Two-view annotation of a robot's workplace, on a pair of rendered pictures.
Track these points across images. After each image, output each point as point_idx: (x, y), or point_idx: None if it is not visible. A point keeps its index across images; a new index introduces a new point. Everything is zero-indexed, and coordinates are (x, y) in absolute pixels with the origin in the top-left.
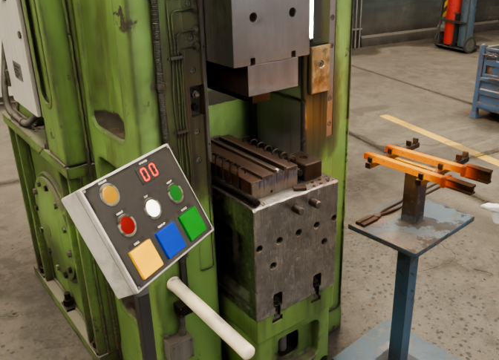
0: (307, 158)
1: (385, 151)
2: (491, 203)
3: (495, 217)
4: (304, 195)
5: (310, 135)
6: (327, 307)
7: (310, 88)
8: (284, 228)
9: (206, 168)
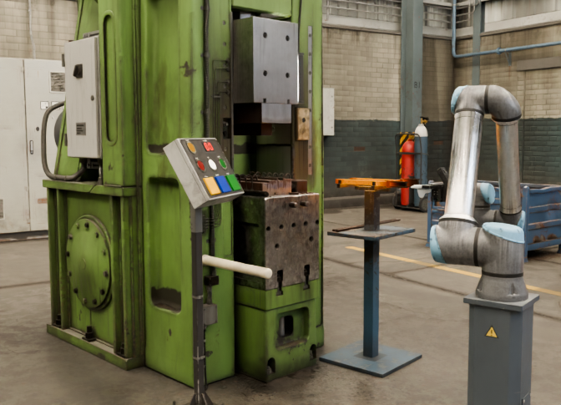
0: (297, 179)
1: None
2: (416, 184)
3: (420, 193)
4: (296, 197)
5: (297, 170)
6: (314, 299)
7: (297, 135)
8: (284, 219)
9: None
